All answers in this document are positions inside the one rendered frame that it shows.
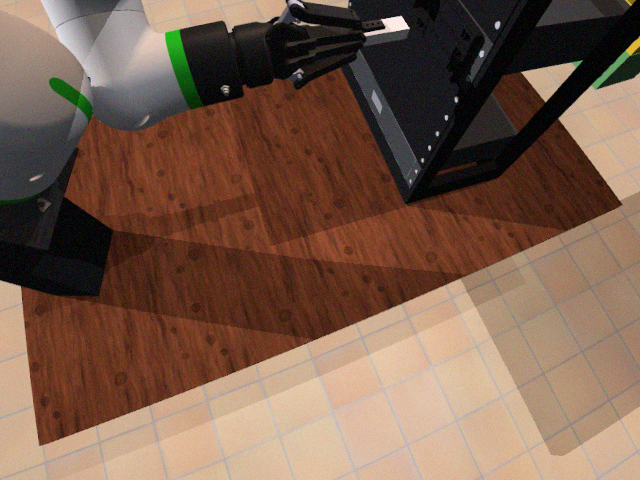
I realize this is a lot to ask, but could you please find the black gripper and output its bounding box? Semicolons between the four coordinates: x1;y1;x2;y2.
232;0;410;90

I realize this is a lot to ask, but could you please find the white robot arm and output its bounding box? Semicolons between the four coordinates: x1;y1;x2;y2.
0;0;246;229

